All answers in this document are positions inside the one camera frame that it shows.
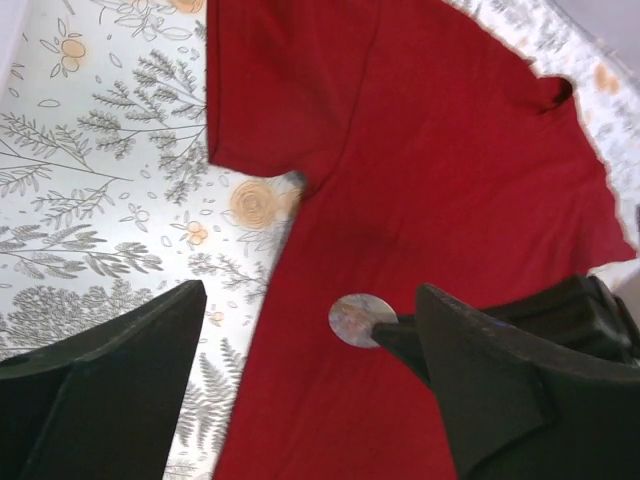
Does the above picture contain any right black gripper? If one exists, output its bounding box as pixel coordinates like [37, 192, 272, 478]
[483, 275, 639, 367]

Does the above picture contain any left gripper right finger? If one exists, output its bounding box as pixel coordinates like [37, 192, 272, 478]
[416, 285, 639, 479]

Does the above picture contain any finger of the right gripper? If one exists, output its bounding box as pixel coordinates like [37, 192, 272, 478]
[371, 315, 425, 370]

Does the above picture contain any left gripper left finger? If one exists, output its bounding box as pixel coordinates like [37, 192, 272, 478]
[1, 280, 207, 480]

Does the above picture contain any round patterned brooch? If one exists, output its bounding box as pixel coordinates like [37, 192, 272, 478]
[328, 293, 398, 349]

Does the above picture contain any red t-shirt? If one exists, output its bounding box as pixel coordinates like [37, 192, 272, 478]
[207, 1, 635, 479]

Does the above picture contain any floral tablecloth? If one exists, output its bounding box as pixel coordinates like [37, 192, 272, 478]
[1, 1, 639, 479]

